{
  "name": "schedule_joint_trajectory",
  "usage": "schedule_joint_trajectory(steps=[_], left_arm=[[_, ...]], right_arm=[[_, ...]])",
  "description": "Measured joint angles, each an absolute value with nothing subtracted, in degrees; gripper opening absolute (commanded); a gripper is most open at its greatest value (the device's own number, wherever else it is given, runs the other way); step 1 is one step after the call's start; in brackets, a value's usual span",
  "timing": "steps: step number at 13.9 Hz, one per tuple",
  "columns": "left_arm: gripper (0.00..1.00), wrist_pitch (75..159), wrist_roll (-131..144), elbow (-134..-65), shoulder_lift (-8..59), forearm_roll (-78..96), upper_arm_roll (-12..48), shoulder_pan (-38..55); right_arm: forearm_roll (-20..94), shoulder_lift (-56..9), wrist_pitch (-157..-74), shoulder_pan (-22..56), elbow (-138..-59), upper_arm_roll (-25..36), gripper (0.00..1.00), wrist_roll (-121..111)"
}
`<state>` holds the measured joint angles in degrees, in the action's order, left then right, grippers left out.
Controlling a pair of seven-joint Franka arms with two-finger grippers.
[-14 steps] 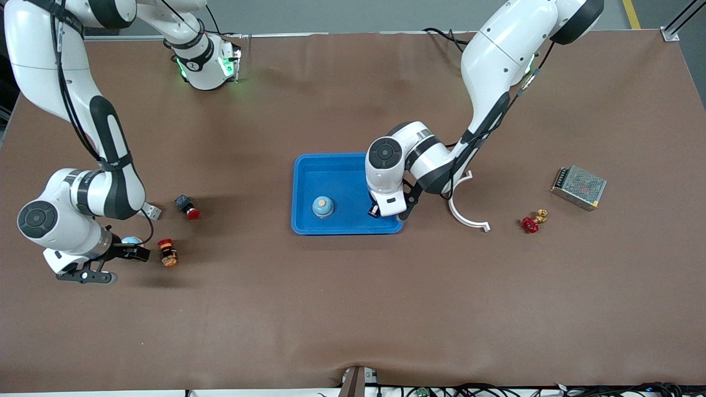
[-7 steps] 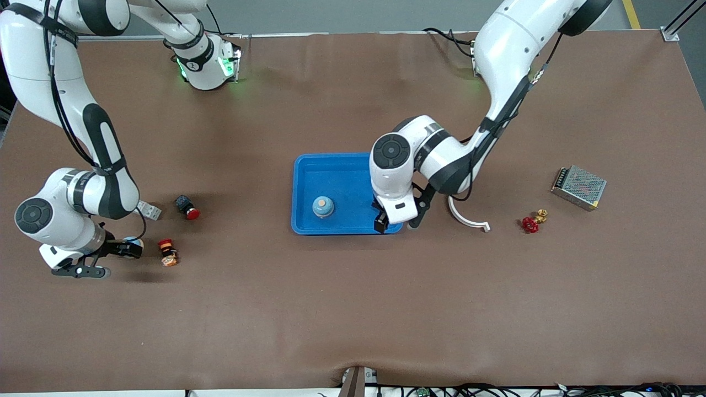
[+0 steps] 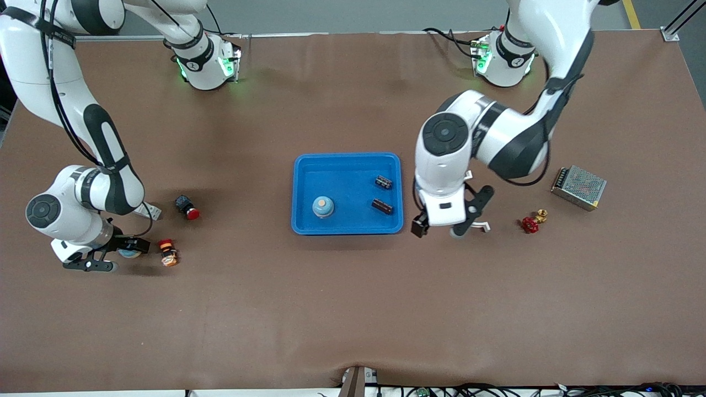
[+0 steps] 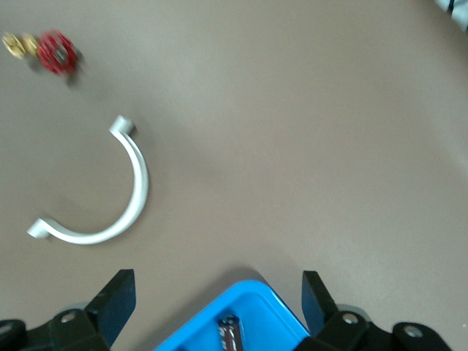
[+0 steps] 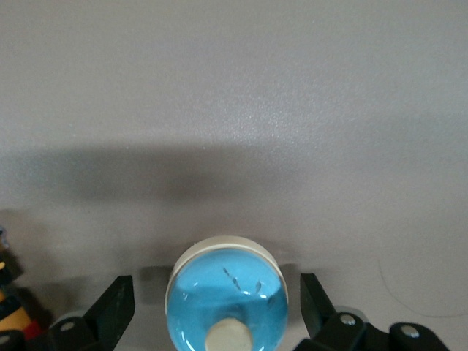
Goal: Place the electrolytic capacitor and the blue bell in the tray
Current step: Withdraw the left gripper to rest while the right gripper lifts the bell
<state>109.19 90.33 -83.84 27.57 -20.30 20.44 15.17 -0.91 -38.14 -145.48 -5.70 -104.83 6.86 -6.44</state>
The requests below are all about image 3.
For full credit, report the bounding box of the red button with orange block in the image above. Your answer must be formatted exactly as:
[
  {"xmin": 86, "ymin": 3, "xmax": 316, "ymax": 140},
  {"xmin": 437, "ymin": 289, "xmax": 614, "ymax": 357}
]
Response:
[{"xmin": 157, "ymin": 238, "xmax": 179, "ymax": 268}]

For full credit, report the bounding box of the aluminium frame post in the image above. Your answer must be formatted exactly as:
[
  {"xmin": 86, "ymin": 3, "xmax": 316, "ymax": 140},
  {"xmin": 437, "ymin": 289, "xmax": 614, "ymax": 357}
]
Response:
[{"xmin": 661, "ymin": 0, "xmax": 706, "ymax": 42}]

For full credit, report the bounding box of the red button with black block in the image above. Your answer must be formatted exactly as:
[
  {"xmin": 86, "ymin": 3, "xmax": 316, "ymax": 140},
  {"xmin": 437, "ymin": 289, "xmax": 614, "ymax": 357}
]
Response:
[{"xmin": 175, "ymin": 194, "xmax": 202, "ymax": 221}]

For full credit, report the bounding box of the red handle brass valve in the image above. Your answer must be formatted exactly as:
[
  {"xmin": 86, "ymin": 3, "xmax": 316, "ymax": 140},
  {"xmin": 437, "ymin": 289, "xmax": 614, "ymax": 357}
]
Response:
[{"xmin": 521, "ymin": 208, "xmax": 549, "ymax": 234}]

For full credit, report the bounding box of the metal mesh power supply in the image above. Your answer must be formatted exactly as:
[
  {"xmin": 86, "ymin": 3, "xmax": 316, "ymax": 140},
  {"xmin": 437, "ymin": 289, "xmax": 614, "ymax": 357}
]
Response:
[{"xmin": 550, "ymin": 164, "xmax": 608, "ymax": 212}]

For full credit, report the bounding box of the white curved plastic clamp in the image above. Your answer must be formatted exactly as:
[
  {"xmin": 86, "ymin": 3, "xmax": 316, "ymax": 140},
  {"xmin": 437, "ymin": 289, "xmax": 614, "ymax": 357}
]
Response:
[{"xmin": 465, "ymin": 170, "xmax": 491, "ymax": 233}]

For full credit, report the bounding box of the blue plastic tray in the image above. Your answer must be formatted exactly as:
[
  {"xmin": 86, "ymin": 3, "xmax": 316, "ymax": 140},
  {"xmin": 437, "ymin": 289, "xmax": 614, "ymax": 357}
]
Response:
[{"xmin": 291, "ymin": 152, "xmax": 405, "ymax": 236}]

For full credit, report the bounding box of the black base cable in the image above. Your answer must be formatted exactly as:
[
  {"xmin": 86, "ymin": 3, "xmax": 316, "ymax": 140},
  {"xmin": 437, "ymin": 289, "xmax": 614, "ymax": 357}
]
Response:
[{"xmin": 422, "ymin": 26, "xmax": 479, "ymax": 59}]

